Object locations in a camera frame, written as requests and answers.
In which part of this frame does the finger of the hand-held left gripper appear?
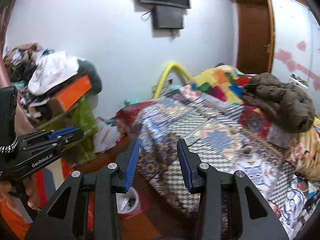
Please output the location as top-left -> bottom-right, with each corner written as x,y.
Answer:
19,127 -> 78,142
24,129 -> 84,153

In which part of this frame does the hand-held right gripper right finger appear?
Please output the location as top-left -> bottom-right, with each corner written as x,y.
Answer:
177,139 -> 289,240

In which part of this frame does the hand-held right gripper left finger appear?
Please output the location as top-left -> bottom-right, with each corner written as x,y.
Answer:
25,139 -> 140,240

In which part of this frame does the white plastic waste bin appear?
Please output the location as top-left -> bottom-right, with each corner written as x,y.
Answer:
116,186 -> 140,214

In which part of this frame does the person's left forearm orange sleeve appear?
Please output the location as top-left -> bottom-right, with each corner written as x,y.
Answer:
0,197 -> 32,240

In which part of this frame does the person's left hand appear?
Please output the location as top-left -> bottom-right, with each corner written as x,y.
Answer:
0,176 -> 42,213

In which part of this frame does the green leaf-print bag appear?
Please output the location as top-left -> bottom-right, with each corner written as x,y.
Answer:
35,96 -> 99,167

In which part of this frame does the white plastic bag red print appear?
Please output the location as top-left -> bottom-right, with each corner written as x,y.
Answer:
94,117 -> 123,153

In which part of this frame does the patchwork patterned quilt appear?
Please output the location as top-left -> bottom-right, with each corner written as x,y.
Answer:
115,85 -> 310,220

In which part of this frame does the orange cardboard box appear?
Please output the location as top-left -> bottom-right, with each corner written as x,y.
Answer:
49,74 -> 93,114

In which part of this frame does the white cloth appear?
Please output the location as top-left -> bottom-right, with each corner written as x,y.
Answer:
27,51 -> 80,96

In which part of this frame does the grey cloth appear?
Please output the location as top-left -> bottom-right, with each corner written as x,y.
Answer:
75,60 -> 103,93

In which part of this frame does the pile of mixed clothes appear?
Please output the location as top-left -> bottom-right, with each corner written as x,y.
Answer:
4,42 -> 54,120

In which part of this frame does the colourful block-pattern blanket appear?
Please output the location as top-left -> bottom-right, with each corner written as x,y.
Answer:
191,65 -> 258,105

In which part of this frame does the yellow foam tube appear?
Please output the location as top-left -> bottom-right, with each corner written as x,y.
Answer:
153,60 -> 192,98

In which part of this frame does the brown down jacket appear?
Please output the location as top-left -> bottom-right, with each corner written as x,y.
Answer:
242,72 -> 315,133

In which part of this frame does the yellow plush blanket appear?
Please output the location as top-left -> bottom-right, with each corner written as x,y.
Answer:
297,117 -> 320,180

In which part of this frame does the white box of small items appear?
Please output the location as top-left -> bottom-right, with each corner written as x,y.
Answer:
290,74 -> 309,88

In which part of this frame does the brown wooden door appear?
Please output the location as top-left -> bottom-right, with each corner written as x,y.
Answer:
236,0 -> 275,75

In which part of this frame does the frosted sliding wardrobe door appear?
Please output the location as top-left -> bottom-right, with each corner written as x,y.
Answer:
270,0 -> 320,93

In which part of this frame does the black white braided cord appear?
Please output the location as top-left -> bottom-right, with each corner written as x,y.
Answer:
0,132 -> 19,153

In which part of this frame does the black television cable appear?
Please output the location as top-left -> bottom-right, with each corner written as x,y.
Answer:
139,9 -> 153,22

